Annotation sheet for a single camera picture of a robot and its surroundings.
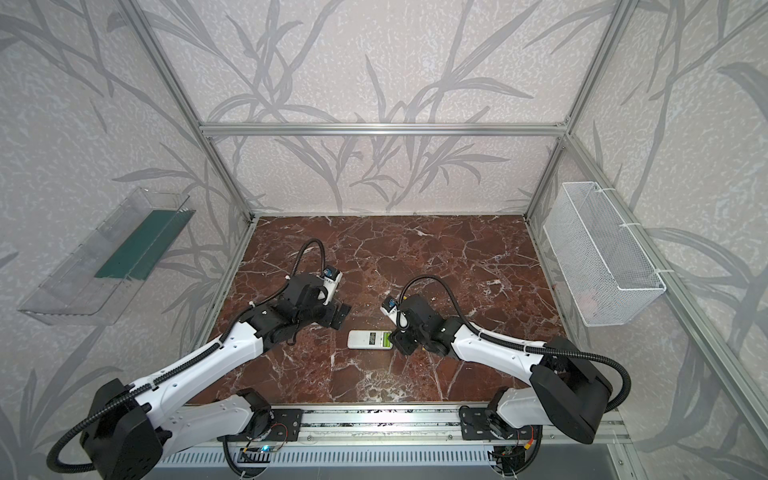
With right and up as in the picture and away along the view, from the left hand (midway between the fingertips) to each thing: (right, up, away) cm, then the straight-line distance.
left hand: (340, 292), depth 82 cm
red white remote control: (+7, -15, +4) cm, 17 cm away
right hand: (+15, -9, +3) cm, 18 cm away
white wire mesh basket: (+60, +7, -21) cm, 64 cm away
